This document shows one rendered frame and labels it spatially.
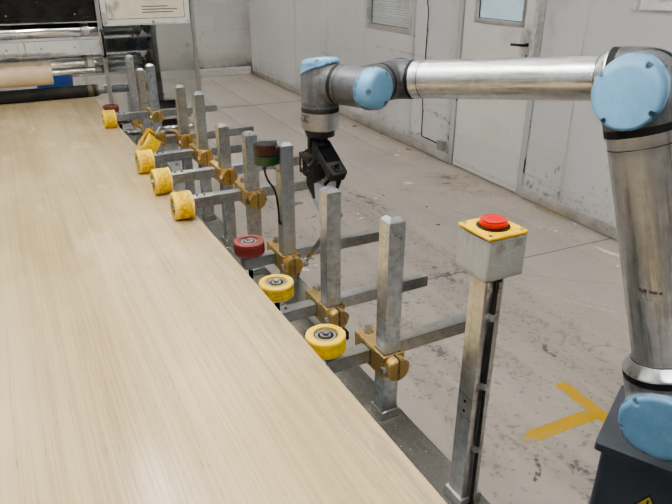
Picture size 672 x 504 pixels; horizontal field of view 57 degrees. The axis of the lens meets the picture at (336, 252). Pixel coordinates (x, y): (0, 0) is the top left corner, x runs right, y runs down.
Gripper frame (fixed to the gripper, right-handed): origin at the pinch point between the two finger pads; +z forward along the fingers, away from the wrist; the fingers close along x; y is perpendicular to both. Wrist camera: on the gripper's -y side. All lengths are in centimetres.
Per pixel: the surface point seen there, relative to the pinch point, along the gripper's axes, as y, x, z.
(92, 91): 240, 24, 6
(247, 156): 29.7, 9.3, -7.6
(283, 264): 3.3, 10.4, 14.5
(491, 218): -69, 8, -23
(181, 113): 105, 9, -5
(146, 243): 22.2, 41.0, 9.7
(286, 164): 4.7, 8.0, -11.7
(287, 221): 4.7, 8.3, 3.3
